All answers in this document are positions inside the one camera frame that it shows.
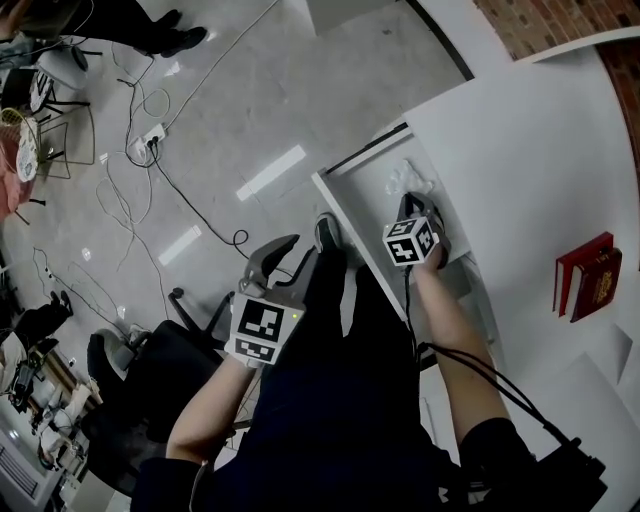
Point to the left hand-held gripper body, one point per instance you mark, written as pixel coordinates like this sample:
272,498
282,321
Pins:
257,325

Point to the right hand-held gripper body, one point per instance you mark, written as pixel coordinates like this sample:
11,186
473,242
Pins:
410,242

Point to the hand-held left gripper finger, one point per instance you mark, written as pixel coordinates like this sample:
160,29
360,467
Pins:
302,285
256,265

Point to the clear plastic bag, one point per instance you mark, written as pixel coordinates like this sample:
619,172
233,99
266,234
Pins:
407,177

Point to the white drawer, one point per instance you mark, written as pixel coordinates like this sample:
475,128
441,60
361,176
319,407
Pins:
365,200

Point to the person's right forearm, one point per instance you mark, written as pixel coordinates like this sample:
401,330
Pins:
460,360

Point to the person's left forearm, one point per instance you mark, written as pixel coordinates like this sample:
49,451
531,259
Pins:
210,415

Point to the person's left shoe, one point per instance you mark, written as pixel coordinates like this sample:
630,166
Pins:
327,232

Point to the white desk with hutch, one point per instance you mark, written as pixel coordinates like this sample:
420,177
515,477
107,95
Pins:
525,175

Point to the person's dark clothing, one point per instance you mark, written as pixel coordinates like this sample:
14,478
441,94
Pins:
340,400

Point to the black office chair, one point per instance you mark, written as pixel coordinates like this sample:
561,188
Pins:
150,380

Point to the bright red book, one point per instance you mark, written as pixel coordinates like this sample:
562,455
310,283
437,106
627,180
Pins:
565,280

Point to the white power strip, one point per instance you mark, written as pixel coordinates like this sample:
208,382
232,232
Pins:
149,139

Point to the pink fabric seat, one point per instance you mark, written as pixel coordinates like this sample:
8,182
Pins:
10,185

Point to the grey shell chair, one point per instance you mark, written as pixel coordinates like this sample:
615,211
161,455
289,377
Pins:
62,70

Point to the black waist device box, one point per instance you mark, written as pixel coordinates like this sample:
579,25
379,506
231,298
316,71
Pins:
570,480

